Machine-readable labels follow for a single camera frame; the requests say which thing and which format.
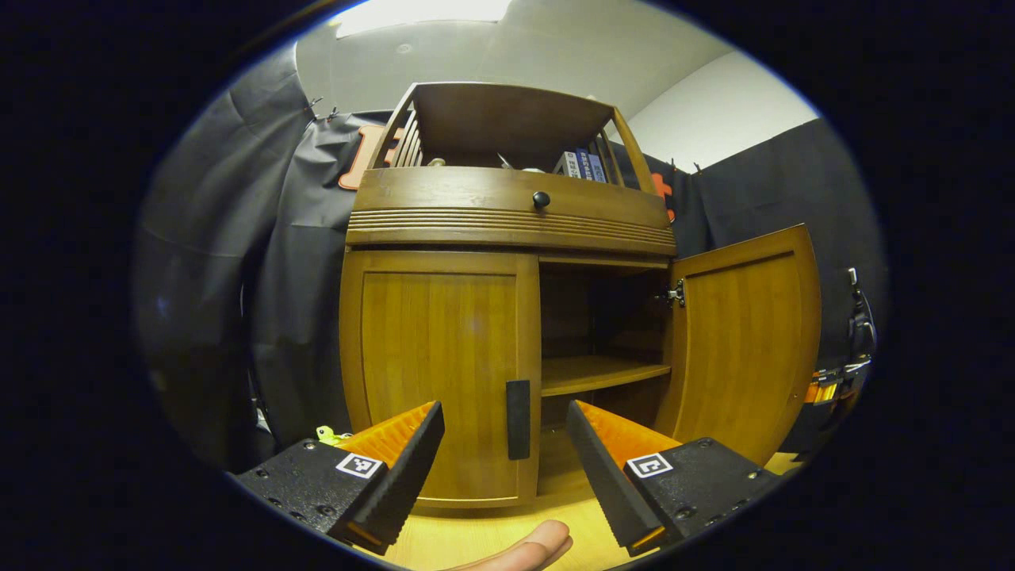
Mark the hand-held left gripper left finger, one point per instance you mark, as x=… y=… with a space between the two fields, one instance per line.
x=408 y=476

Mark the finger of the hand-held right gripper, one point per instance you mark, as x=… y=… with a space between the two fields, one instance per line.
x=821 y=392

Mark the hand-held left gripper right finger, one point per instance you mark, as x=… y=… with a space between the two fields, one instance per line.
x=607 y=484

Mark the wooden shoe cabinet door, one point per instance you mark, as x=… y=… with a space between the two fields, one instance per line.
x=745 y=333
x=436 y=357

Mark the wooden double-door shoe cabinet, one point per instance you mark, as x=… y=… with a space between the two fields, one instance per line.
x=507 y=230

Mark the wooden cabinet drawer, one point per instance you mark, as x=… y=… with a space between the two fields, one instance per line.
x=444 y=190

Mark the green frog toy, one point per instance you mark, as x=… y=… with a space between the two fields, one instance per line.
x=331 y=435

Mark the black backdrop cloth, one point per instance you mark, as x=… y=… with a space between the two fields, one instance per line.
x=238 y=277

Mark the black drawer knob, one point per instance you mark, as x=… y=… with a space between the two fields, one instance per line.
x=541 y=200

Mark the light blue book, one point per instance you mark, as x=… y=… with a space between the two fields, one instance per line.
x=598 y=169

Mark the white spine book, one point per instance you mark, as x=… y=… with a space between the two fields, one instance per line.
x=567 y=164

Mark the small white container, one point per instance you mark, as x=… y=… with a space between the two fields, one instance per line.
x=530 y=169

